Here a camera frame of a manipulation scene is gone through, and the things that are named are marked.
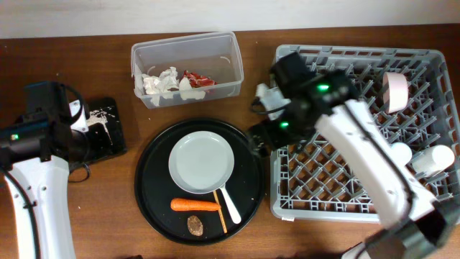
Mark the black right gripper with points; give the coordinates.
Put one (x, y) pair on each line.
(275, 142)

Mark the pink bowl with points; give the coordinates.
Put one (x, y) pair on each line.
(395, 96)

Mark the red snack wrapper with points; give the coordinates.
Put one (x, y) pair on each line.
(197, 81)

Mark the small white tissue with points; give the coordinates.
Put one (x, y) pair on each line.
(187, 92)

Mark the grey bowl with food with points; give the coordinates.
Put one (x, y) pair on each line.
(201, 162)

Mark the white plastic fork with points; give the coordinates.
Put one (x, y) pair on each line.
(233, 212)

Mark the orange carrot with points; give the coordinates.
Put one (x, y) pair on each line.
(186, 205)

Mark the wooden chopstick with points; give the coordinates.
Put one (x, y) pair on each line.
(220, 213)

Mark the brown nut shell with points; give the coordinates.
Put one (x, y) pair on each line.
(195, 226)

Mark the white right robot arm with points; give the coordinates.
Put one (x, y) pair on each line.
(415, 224)

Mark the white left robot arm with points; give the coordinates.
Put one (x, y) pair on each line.
(39, 191)

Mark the grey dishwasher rack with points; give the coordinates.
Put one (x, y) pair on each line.
(311, 180)

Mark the clear plastic waste bin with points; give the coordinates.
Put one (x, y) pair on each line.
(215, 55)

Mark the rice and nut shell pile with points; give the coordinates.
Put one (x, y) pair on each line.
(102, 117)

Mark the black rectangular bin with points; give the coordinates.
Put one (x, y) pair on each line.
(111, 136)

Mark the white cup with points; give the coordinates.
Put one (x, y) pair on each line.
(401, 153)
(433, 160)

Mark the round black tray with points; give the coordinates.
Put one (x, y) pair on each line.
(154, 188)

